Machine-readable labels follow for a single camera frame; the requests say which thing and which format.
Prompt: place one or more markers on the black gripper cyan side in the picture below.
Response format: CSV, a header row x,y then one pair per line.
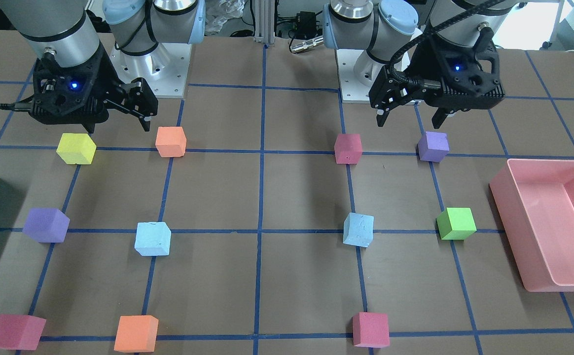
x,y
103,73

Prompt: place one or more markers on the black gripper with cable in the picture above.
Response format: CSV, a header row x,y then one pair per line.
x,y
421,65

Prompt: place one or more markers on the smooth light blue block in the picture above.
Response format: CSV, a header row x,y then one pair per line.
x,y
153,239

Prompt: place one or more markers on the cracked light blue block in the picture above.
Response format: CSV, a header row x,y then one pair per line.
x,y
358,230

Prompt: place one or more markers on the robot arm near cyan bin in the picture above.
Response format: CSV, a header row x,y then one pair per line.
x,y
139,26

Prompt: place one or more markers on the orange block near robot bases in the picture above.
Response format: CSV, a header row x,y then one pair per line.
x,y
171,142

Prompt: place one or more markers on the purple block near pink bin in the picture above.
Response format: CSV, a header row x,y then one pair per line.
x,y
433,146

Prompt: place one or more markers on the yellow foam block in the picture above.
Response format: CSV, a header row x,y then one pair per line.
x,y
76,148

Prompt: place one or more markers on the dark pink block with hole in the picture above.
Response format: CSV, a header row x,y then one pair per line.
x,y
348,149

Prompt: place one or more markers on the green foam block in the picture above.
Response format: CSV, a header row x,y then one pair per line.
x,y
456,224

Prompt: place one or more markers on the purple block near cyan bin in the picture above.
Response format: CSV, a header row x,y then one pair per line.
x,y
46,225

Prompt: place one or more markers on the pink plastic bin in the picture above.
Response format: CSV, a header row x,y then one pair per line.
x,y
535,201

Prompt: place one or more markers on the orange block far from bases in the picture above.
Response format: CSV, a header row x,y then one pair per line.
x,y
136,334

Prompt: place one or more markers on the pink block far centre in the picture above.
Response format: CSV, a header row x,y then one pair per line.
x,y
371,330

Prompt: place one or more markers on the pink block cyan side corner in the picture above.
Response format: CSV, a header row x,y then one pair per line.
x,y
20,332

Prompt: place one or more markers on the wrist camera mount cabled arm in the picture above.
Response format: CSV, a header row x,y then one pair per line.
x,y
469,76

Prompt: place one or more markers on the metal base plate cabled arm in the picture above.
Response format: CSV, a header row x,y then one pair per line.
x,y
357,72

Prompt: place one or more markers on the robot arm with camera cable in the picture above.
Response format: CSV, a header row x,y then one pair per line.
x,y
445,15

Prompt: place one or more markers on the aluminium frame post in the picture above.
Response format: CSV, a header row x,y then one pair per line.
x,y
264,21

